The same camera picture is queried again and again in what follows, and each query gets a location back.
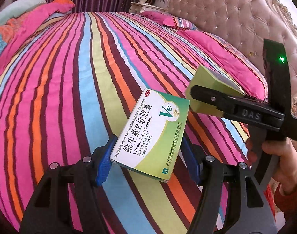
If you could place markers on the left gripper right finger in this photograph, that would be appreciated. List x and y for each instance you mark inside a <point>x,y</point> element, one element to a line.
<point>247,209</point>

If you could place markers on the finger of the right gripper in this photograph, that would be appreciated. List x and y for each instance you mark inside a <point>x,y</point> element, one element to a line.
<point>250,111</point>

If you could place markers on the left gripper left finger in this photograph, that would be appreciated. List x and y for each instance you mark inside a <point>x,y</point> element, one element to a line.
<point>48,210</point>

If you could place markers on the green box with silver flap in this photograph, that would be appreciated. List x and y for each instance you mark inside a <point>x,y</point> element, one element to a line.
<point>204,90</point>

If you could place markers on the green vitamin E box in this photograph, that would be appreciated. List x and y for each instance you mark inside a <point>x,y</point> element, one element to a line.
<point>150,141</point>

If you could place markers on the red sleeve forearm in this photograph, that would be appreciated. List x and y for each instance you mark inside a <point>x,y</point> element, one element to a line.
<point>287,203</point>

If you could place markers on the person's right hand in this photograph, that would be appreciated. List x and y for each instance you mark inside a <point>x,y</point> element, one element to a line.
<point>286,172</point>

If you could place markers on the pink striped pillow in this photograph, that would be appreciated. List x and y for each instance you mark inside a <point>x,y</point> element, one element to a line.
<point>168,20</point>
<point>217,54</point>

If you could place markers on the beige tufted headboard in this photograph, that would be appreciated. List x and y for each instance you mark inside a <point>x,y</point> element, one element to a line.
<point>245,24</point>

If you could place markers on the far pink striped pillow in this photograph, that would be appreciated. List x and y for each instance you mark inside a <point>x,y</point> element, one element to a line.
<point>168,20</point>

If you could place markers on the striped colourful bed sheet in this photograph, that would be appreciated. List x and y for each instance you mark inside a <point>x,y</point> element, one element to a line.
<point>71,85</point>

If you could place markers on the white nightstand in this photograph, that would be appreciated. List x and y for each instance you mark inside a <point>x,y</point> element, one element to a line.
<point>138,8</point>

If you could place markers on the blue pink folded quilt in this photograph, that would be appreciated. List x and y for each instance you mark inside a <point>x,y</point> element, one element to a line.
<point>27,25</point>

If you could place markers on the light green pillow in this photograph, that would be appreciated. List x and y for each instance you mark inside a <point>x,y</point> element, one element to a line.
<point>18,8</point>

